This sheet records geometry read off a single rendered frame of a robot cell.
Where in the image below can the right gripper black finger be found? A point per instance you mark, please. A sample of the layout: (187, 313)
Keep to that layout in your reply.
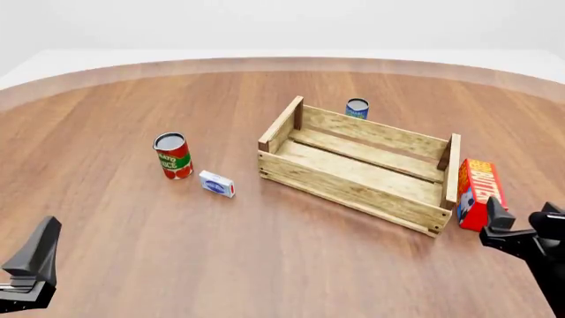
(549, 217)
(499, 215)

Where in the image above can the wooden slat tray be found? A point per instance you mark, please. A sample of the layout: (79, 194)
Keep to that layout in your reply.
(353, 185)

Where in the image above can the red butter box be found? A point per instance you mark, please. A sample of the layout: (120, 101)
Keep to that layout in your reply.
(476, 189)

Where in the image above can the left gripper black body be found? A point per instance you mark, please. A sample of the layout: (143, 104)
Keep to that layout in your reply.
(31, 296)

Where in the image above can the blue tin can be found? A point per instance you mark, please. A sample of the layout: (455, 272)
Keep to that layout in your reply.
(357, 111)

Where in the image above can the small white blue box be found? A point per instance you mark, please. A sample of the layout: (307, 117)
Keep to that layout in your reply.
(216, 183)

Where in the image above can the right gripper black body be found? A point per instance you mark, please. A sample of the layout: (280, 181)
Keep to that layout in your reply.
(507, 242)

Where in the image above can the red tomato sauce can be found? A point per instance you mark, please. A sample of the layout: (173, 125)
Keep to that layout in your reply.
(175, 160)

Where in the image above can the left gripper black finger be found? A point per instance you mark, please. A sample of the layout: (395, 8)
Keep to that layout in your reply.
(37, 251)

